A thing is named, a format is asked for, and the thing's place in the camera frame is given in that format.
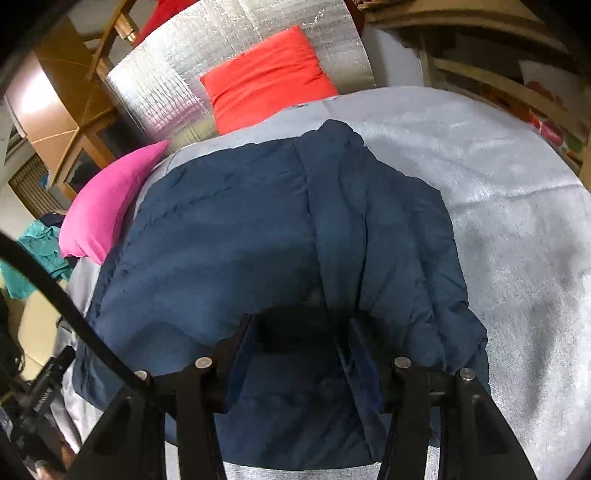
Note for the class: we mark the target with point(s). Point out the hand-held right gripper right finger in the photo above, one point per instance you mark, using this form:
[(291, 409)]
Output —
[(364, 369)]

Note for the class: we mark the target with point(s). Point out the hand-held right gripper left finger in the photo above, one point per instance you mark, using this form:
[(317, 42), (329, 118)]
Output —
[(233, 360)]

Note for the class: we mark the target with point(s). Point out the navy puffer jacket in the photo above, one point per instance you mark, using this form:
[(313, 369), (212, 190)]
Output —
[(231, 230)]

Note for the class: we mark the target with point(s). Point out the teal cloth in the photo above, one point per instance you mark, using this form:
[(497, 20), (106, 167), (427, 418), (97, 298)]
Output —
[(37, 240)]

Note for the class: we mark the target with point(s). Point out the pink pillow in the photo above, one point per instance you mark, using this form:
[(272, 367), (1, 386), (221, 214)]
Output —
[(106, 207)]

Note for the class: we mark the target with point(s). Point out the brown slatted shutter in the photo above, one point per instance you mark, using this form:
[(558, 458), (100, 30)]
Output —
[(32, 184)]

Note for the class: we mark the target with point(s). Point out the grey bed blanket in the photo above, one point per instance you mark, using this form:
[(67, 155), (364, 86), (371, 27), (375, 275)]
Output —
[(508, 207)]

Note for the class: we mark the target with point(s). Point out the orange-red pillow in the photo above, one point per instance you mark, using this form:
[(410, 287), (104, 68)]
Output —
[(268, 78)]

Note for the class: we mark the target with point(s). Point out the silver foil mat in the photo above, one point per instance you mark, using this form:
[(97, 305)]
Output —
[(184, 69)]

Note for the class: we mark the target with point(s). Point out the wooden cabinet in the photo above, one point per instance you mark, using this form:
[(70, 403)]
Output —
[(51, 92)]

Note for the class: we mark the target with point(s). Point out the wooden shelf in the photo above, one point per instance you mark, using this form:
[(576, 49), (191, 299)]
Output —
[(485, 83)]

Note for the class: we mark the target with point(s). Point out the red cloth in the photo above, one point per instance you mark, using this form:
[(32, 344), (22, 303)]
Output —
[(161, 16)]

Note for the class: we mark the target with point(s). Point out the wooden chair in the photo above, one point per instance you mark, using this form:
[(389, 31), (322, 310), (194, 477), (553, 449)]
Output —
[(115, 27)]

